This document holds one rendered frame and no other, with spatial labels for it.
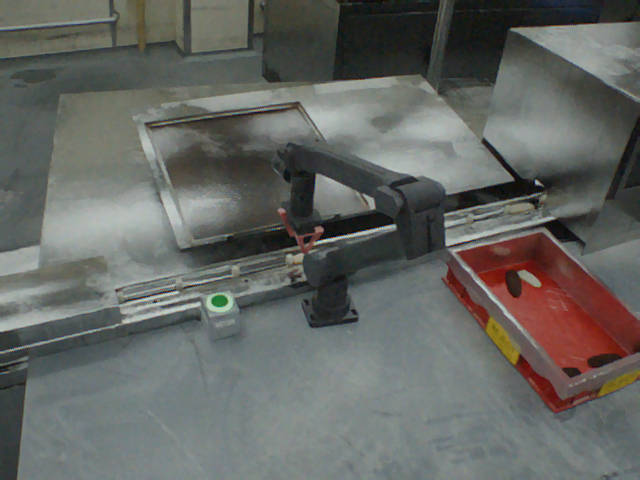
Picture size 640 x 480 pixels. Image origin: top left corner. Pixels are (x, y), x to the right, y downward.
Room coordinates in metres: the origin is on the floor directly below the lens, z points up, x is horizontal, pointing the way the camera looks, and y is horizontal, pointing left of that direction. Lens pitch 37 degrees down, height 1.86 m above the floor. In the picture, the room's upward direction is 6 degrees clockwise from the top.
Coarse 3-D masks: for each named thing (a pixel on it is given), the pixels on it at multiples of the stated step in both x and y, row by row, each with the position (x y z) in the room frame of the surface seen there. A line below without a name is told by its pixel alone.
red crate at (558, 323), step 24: (528, 264) 1.37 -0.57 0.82; (456, 288) 1.22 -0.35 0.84; (504, 288) 1.26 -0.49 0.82; (528, 288) 1.27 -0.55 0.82; (552, 288) 1.28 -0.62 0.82; (480, 312) 1.13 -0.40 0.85; (528, 312) 1.17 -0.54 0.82; (552, 312) 1.18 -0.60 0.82; (576, 312) 1.19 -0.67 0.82; (552, 336) 1.09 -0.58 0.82; (576, 336) 1.10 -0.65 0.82; (600, 336) 1.11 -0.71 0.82; (576, 360) 1.02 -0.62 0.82; (552, 408) 0.86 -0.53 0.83
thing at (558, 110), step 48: (528, 48) 1.81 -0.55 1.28; (576, 48) 1.79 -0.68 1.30; (624, 48) 1.86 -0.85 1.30; (528, 96) 1.77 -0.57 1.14; (576, 96) 1.62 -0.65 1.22; (624, 96) 1.49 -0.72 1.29; (528, 144) 1.72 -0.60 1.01; (576, 144) 1.57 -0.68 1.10; (624, 144) 1.45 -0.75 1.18; (528, 192) 1.67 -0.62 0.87; (576, 192) 1.53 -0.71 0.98; (624, 192) 1.47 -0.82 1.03; (624, 240) 1.53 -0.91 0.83
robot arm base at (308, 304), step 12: (312, 300) 1.11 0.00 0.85; (324, 300) 1.08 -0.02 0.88; (336, 300) 1.07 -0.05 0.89; (348, 300) 1.10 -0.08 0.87; (312, 312) 1.08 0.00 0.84; (324, 312) 1.07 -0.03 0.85; (336, 312) 1.07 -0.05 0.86; (348, 312) 1.10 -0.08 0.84; (312, 324) 1.05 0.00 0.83; (324, 324) 1.06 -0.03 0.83; (336, 324) 1.07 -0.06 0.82
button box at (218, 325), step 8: (208, 296) 1.03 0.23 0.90; (232, 304) 1.02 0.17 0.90; (200, 312) 1.03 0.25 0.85; (208, 312) 0.98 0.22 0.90; (216, 312) 0.99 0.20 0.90; (224, 312) 0.99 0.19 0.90; (232, 312) 1.00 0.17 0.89; (200, 320) 1.03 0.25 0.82; (208, 320) 0.98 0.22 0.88; (216, 320) 0.98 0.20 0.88; (224, 320) 0.99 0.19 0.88; (232, 320) 0.99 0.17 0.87; (208, 328) 0.98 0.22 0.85; (216, 328) 0.98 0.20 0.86; (224, 328) 0.99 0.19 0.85; (232, 328) 1.00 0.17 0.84; (208, 336) 0.98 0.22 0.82; (216, 336) 0.98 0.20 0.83; (224, 336) 0.99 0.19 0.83
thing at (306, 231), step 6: (288, 216) 1.22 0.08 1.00; (288, 222) 1.22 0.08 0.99; (294, 228) 1.19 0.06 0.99; (306, 228) 1.20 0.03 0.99; (312, 228) 1.20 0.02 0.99; (318, 228) 1.21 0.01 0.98; (300, 234) 1.18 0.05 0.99; (306, 234) 1.18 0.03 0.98; (312, 234) 1.19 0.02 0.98; (318, 234) 1.20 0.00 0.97; (300, 240) 1.18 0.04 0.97; (312, 240) 1.21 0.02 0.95; (300, 246) 1.19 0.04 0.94; (306, 252) 1.20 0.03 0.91
